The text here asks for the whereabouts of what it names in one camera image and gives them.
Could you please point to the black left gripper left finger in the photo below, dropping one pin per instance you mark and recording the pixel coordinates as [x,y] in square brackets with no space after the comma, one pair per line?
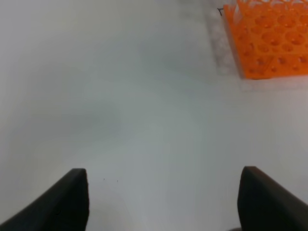
[63,207]

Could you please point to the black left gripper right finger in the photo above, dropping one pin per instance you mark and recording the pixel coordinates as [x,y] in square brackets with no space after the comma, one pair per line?
[264,205]

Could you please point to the orange test tube rack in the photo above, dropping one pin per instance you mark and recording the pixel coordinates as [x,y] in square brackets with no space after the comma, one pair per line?
[268,38]

